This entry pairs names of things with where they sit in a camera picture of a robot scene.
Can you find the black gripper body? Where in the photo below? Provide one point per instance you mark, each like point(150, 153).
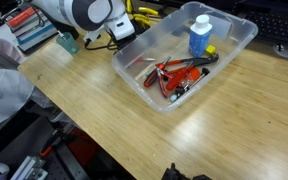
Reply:
point(124, 39)

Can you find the red flat case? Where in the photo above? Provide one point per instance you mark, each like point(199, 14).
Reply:
point(21, 18)

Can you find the black round knob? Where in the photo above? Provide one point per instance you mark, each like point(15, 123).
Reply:
point(205, 71)

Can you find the grey monitor stand base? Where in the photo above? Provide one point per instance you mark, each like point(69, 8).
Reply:
point(285, 51)

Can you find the white blue plastic bottle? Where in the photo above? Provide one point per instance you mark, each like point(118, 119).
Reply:
point(200, 36)

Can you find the small white ball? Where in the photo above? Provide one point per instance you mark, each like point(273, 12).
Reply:
point(173, 98)

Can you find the clear plastic storage container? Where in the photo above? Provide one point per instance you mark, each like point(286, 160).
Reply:
point(150, 40)

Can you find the black device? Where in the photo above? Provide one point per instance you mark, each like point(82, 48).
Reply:
point(177, 175)

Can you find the stack of books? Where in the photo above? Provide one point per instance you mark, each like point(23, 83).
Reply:
point(34, 31)

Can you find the long orange black pliers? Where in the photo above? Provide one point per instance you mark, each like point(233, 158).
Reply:
point(200, 61)

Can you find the small yellow cube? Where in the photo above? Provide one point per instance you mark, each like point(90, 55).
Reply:
point(211, 50)

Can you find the black computer keyboard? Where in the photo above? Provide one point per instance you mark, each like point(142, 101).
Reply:
point(277, 25)

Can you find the small black block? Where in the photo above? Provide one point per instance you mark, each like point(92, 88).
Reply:
point(179, 91)

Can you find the white plastic sheet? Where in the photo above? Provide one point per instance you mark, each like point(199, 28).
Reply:
point(4, 86)

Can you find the teal plastic cup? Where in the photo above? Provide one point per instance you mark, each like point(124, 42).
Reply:
point(69, 44)

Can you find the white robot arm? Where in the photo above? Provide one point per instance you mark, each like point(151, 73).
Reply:
point(84, 13)

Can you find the aluminium extrusion profile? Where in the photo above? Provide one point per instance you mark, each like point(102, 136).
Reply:
point(29, 168)

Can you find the red box under table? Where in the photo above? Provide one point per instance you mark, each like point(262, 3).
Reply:
point(84, 148)

